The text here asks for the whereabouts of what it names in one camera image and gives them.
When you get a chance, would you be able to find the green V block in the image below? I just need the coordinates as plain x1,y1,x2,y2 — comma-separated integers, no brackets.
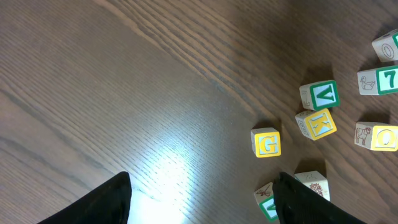
299,80,340,111

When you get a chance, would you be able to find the yellow block lower left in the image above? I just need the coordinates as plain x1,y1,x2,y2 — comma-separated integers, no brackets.
251,128,282,158

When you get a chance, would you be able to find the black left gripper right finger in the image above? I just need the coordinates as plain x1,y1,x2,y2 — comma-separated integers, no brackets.
272,172,364,224

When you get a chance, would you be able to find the plain wooden picture block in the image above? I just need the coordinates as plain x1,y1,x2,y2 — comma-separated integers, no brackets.
294,171,330,201

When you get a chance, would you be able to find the yellow block middle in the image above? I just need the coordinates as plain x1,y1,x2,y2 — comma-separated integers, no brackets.
354,121,397,152

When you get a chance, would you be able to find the green 7 block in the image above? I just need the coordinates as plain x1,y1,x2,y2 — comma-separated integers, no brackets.
357,65,397,96

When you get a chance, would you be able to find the yellow block beside V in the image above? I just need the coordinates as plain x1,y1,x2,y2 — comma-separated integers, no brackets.
295,108,337,141

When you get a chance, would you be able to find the green P block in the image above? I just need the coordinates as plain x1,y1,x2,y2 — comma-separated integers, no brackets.
372,29,397,62

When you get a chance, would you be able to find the green 4 block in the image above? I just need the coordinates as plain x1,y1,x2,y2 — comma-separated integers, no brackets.
254,182,278,222

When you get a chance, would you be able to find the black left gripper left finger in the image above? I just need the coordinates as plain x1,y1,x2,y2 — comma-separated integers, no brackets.
39,171,132,224

